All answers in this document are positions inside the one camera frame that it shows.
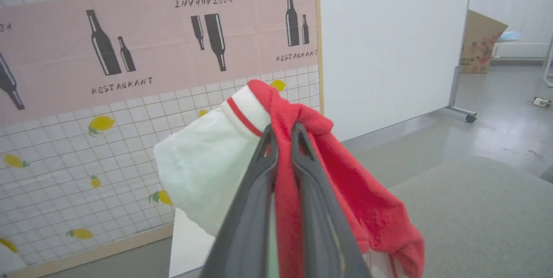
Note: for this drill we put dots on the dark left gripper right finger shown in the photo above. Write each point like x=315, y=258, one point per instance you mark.
x=324, y=243

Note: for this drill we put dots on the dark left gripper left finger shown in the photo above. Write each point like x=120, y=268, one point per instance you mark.
x=246, y=235

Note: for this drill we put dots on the red and white shirt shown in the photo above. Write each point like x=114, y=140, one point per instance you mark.
x=203, y=170

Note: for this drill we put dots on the white flat board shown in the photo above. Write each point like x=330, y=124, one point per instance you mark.
x=188, y=247

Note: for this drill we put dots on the grey fabric sofa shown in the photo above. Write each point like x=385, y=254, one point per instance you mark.
x=484, y=226

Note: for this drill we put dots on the white rolling partition board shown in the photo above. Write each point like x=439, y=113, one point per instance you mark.
x=389, y=53

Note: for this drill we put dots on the restaurant print backdrop panel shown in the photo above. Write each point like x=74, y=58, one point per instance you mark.
x=129, y=32

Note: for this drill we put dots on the cardboard box with red print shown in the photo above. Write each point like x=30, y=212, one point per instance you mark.
x=477, y=45

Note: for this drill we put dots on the floor power socket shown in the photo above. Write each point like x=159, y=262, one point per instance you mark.
x=541, y=102

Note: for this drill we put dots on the white metal rack leg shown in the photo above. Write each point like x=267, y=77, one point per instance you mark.
x=548, y=66

